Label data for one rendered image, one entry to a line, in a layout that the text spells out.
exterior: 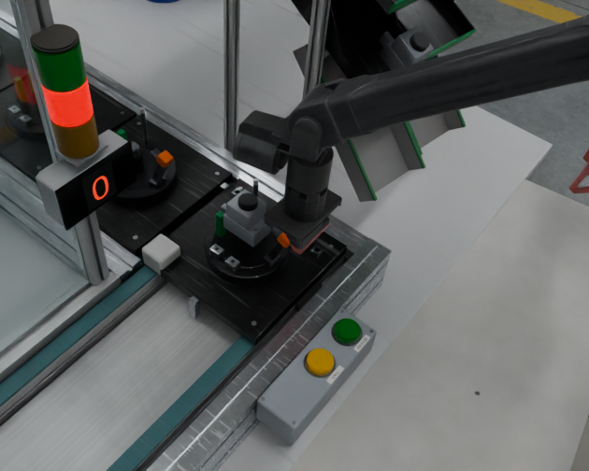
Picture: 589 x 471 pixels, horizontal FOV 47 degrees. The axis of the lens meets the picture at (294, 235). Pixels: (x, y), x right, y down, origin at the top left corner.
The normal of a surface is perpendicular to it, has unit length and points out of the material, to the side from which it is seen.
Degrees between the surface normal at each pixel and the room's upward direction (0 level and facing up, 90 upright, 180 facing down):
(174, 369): 0
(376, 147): 45
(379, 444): 0
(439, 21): 25
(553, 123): 0
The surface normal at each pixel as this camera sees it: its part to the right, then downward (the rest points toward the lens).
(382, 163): 0.53, -0.03
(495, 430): 0.07, -0.64
